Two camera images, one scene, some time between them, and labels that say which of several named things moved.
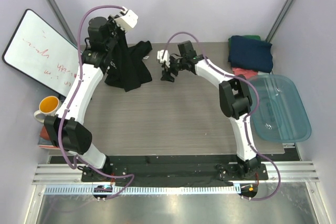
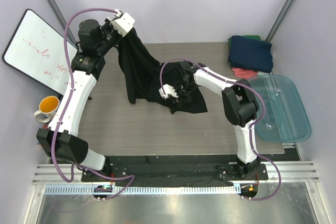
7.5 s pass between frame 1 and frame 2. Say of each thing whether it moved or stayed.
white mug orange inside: stayed
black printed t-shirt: moved
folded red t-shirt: stayed
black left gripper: stayed
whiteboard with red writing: stayed
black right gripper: moved
